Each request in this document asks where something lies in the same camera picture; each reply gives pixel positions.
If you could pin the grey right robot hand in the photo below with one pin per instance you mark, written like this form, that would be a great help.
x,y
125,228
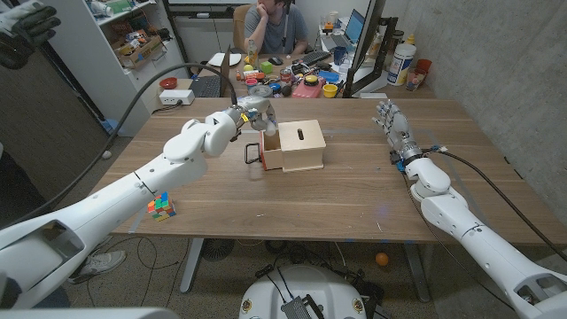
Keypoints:
x,y
398,126

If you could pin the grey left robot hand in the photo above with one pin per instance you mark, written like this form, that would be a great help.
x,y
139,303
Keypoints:
x,y
257,106

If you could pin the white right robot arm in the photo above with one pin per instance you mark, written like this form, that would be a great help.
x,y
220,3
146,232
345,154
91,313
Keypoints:
x,y
478,239

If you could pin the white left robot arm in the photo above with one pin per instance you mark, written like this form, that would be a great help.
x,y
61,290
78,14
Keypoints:
x,y
133,195

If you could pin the wooden office desk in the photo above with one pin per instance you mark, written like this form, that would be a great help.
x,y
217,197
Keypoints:
x,y
239,88

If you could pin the yellow lemon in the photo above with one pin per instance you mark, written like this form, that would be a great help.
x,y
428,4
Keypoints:
x,y
248,68

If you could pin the green cube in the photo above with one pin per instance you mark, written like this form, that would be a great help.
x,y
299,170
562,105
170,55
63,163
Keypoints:
x,y
266,67

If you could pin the red labelled tin can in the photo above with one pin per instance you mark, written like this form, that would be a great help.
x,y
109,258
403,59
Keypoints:
x,y
286,76

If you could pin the printed glass cup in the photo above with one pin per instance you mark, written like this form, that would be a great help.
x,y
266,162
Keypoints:
x,y
415,80

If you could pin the black computer mouse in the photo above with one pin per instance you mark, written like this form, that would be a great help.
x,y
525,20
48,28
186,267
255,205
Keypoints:
x,y
276,60

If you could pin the pink box with yellow button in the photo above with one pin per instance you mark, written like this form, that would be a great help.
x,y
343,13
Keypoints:
x,y
305,91

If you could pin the clear drink bottle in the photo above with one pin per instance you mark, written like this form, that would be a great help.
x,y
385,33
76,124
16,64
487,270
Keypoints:
x,y
252,53

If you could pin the black laptop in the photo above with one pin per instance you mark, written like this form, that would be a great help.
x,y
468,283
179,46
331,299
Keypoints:
x,y
206,86

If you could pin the white plate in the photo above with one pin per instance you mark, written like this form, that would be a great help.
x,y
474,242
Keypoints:
x,y
223,59

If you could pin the white canister with blue label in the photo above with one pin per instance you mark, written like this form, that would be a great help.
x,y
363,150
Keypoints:
x,y
401,64

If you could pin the light wooden slot box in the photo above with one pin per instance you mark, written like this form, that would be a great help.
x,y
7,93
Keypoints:
x,y
305,146

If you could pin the red cup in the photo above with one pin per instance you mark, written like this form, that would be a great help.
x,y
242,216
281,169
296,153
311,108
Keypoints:
x,y
424,65

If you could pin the yellow cup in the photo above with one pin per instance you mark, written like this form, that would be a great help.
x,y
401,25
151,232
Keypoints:
x,y
330,91

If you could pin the black keyboard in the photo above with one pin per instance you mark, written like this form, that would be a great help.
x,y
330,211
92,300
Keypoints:
x,y
316,57

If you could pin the blue flat container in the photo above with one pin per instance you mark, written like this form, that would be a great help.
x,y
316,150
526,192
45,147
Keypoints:
x,y
328,76

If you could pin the seated person in grey shirt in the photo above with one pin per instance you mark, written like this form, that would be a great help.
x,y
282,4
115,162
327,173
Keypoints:
x,y
279,31

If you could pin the tan office chair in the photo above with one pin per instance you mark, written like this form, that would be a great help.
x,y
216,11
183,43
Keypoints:
x,y
239,28

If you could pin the white power box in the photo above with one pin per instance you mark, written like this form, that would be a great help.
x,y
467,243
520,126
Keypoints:
x,y
176,97

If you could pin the red bowl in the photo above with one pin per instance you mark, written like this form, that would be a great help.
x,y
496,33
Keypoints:
x,y
168,83

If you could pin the large black monitor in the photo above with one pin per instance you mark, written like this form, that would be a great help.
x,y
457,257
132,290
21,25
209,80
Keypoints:
x,y
367,40

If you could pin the blue mug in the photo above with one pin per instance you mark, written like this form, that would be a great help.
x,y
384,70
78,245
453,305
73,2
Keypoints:
x,y
339,56

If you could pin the laptop with blue screen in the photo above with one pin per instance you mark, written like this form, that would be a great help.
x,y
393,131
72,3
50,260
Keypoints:
x,y
354,26

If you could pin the cardboard box of toys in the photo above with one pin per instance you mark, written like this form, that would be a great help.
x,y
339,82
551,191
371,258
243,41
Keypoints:
x,y
144,53

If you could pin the orange ball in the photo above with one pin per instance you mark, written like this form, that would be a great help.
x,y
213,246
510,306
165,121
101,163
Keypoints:
x,y
382,259

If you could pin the multicoloured puzzle cube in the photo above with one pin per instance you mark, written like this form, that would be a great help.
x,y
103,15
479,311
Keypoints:
x,y
162,208

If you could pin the white shelf unit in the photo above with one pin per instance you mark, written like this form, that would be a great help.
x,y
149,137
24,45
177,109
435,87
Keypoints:
x,y
115,88

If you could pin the grey table leg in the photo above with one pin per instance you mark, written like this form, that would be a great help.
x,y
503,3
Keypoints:
x,y
191,266
416,270

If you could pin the dark round floor fan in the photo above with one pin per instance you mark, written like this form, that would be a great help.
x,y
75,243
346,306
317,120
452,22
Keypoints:
x,y
218,249

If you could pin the white ball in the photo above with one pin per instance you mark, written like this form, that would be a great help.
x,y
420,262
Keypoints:
x,y
106,154

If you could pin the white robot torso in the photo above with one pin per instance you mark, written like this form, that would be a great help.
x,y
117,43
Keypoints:
x,y
310,283

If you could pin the black module on torso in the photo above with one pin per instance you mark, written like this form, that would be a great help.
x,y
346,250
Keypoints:
x,y
296,309

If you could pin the white sneaker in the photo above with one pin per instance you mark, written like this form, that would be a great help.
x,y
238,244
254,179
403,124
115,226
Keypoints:
x,y
99,265

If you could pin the black glove with white tracker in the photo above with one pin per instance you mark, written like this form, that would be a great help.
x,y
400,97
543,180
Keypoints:
x,y
31,26

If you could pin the operator dark trousers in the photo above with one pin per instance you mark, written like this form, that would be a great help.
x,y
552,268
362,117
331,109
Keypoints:
x,y
17,190

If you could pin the white robot chest edge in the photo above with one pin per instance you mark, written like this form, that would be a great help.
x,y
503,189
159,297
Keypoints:
x,y
88,314

